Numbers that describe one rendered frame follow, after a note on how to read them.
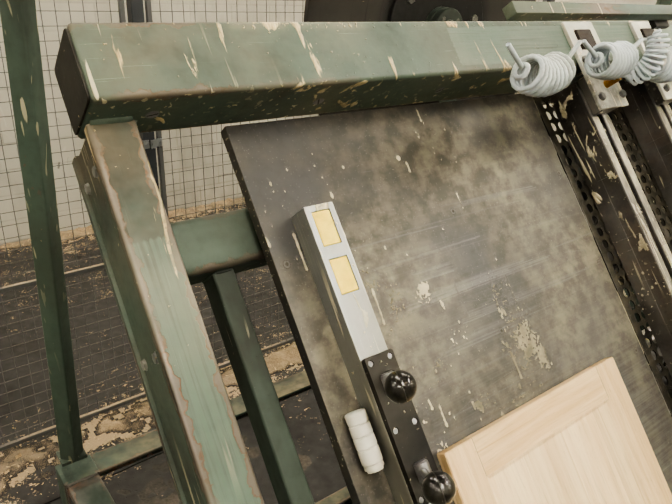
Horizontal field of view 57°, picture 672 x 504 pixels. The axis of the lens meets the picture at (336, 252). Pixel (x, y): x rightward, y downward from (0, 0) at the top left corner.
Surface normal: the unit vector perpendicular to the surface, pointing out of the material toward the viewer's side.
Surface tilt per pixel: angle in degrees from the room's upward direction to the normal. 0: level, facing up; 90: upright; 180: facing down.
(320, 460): 0
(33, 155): 97
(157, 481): 0
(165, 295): 53
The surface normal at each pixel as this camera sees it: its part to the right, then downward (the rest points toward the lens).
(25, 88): -0.15, 0.49
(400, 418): 0.50, -0.30
